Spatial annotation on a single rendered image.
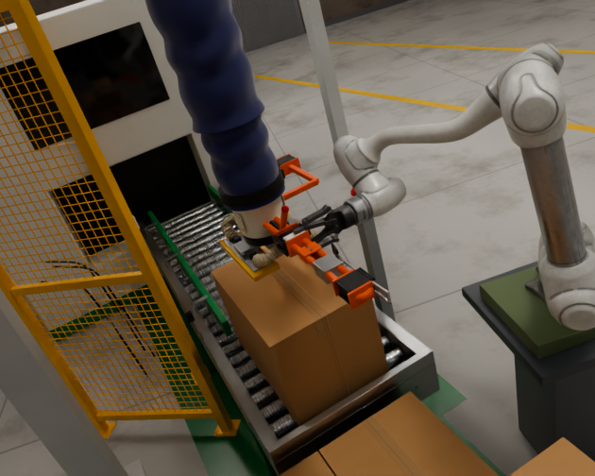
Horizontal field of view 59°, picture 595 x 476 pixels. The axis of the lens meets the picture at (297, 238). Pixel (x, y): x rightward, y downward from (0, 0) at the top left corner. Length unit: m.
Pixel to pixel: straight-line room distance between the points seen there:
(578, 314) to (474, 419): 1.12
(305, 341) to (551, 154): 0.93
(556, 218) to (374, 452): 0.94
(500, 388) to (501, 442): 0.29
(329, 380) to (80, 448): 1.15
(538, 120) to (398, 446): 1.12
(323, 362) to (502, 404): 1.07
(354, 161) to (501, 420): 1.43
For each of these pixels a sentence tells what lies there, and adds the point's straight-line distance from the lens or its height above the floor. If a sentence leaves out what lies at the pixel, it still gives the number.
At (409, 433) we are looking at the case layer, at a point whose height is 0.54.
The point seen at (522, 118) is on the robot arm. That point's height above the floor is 1.56.
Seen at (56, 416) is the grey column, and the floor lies 0.66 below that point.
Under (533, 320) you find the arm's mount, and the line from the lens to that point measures 1.86.
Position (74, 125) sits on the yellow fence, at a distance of 2.03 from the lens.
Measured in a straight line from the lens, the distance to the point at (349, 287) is 1.33.
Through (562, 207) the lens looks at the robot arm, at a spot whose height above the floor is 1.28.
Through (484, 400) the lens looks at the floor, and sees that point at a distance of 2.69.
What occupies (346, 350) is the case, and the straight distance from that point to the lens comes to 1.90.
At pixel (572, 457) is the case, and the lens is 1.37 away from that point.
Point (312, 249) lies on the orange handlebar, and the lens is 1.53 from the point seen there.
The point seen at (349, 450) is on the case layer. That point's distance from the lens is 1.91.
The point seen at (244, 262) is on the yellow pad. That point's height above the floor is 1.13.
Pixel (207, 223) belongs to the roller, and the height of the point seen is 0.55.
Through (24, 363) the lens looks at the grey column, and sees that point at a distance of 2.26.
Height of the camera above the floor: 2.06
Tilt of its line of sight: 30 degrees down
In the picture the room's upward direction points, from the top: 17 degrees counter-clockwise
